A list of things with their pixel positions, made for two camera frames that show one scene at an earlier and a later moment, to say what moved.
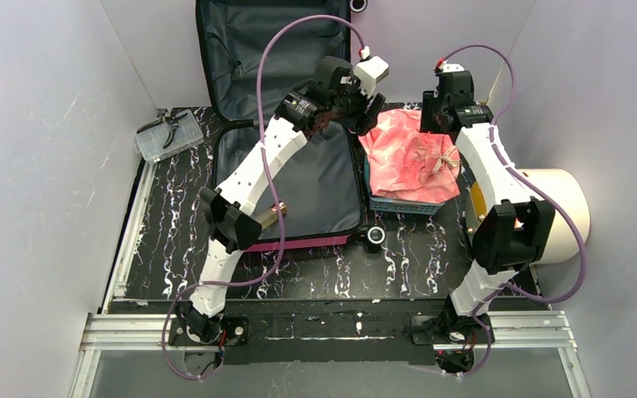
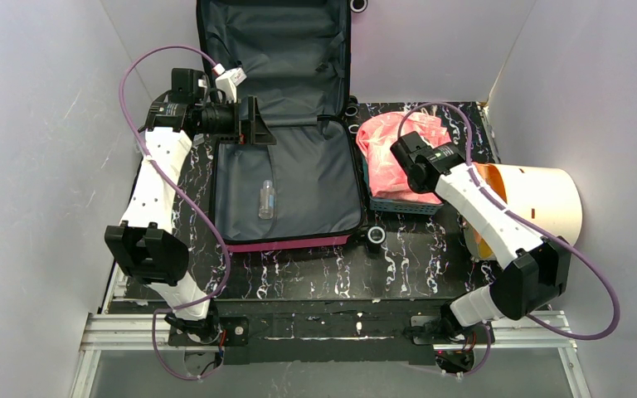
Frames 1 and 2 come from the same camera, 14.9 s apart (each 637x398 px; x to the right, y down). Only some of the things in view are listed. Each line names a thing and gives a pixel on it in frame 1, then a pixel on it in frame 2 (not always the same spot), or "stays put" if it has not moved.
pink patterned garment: (407, 163) stays put
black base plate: (328, 331) stays put
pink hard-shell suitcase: (253, 55) stays put
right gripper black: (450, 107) -> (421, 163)
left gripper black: (366, 109) -> (249, 118)
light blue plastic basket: (396, 206) stays put
